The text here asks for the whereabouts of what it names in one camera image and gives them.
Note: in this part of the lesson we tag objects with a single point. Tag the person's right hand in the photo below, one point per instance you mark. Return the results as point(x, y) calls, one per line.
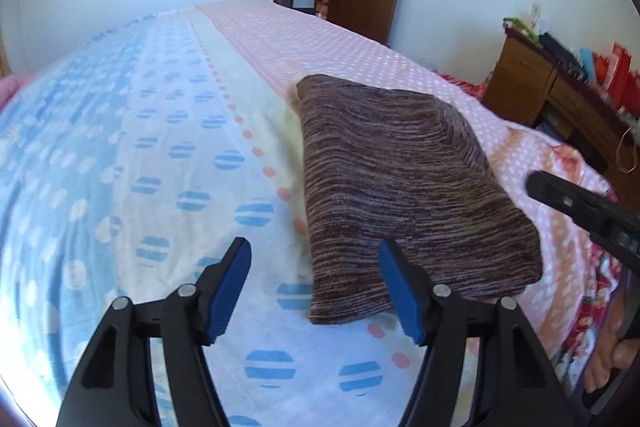
point(612, 352)

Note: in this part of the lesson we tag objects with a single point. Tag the brown knit sweater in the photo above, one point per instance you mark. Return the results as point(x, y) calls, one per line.
point(400, 192)

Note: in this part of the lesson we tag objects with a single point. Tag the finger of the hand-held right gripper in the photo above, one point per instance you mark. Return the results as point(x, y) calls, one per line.
point(590, 209)

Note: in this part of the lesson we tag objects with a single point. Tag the polka dot bed blanket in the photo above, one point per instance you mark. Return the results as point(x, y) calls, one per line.
point(150, 147)

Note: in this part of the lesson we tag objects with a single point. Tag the pink pillow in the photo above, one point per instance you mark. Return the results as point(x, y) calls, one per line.
point(10, 89)

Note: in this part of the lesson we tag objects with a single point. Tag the red gift bags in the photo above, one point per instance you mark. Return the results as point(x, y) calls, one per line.
point(622, 77)

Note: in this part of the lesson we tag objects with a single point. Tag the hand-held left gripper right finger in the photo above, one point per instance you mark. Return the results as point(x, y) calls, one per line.
point(402, 297)

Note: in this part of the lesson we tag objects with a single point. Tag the dark bag on cabinet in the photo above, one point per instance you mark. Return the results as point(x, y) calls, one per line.
point(557, 49)

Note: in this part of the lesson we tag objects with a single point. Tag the green item on cabinet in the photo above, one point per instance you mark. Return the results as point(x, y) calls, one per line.
point(522, 29)

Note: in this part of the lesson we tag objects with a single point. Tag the floral red bed sheet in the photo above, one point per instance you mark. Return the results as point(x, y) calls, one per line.
point(590, 287)

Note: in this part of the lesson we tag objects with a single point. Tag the wooden bedside cabinet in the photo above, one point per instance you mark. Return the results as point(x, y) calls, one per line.
point(560, 97)

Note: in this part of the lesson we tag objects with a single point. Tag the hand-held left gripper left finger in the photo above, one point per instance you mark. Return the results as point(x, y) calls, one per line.
point(227, 292)

